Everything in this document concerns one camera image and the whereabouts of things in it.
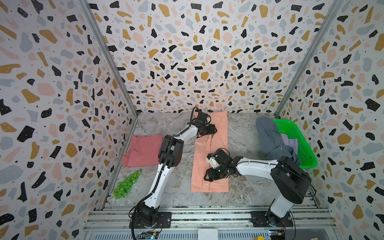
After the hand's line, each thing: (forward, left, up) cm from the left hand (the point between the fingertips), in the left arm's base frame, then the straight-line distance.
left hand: (215, 128), depth 106 cm
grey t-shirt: (-16, -33, +7) cm, 38 cm away
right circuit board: (-61, -26, -6) cm, 67 cm away
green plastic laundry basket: (-24, -55, 0) cm, 60 cm away
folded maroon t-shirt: (-17, +46, -2) cm, 49 cm away
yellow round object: (-63, -15, +1) cm, 65 cm away
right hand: (-34, +9, -2) cm, 35 cm away
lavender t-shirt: (-12, -51, -2) cm, 53 cm away
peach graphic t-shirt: (-9, 0, -5) cm, 10 cm away
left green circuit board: (-61, +36, -6) cm, 71 cm away
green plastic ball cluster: (-40, +52, 0) cm, 66 cm away
